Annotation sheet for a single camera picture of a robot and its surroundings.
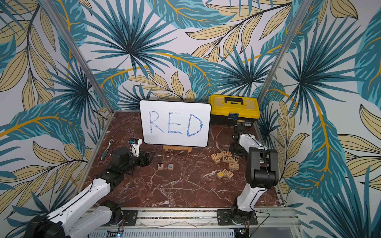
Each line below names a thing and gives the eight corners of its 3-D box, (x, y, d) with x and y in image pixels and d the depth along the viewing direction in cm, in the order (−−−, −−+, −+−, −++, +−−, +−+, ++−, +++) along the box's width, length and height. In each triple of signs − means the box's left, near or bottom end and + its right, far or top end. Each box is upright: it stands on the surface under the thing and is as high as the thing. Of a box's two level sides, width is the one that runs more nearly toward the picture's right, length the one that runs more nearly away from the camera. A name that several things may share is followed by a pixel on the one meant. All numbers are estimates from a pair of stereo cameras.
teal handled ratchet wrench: (100, 159, 95) (98, 158, 94) (112, 140, 104) (110, 138, 103) (103, 160, 95) (101, 158, 93) (114, 140, 104) (113, 139, 103)
